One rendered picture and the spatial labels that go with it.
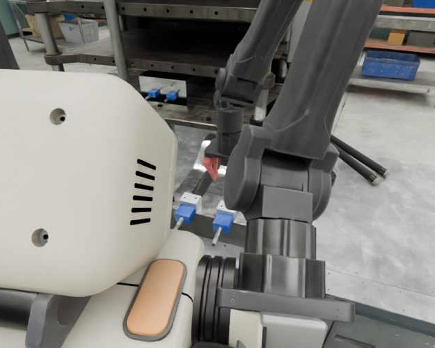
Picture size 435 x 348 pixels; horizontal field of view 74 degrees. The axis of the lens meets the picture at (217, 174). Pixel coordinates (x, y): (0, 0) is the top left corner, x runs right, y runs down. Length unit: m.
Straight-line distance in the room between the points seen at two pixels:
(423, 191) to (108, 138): 1.15
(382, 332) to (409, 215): 0.36
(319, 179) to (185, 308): 0.19
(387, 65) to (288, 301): 4.18
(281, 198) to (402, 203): 0.87
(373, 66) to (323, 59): 4.08
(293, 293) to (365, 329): 0.76
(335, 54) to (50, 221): 0.26
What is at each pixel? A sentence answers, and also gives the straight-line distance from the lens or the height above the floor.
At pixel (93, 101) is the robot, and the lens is 0.20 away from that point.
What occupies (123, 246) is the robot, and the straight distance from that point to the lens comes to 0.20.
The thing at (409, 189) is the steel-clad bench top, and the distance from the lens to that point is 1.22.
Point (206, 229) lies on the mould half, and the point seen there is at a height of 0.84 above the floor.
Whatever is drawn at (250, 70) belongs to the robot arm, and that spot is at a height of 1.29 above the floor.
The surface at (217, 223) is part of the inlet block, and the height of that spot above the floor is 0.90.
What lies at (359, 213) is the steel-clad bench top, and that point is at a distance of 1.04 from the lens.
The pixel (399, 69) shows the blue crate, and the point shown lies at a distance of 4.39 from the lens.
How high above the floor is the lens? 1.45
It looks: 36 degrees down
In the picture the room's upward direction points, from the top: straight up
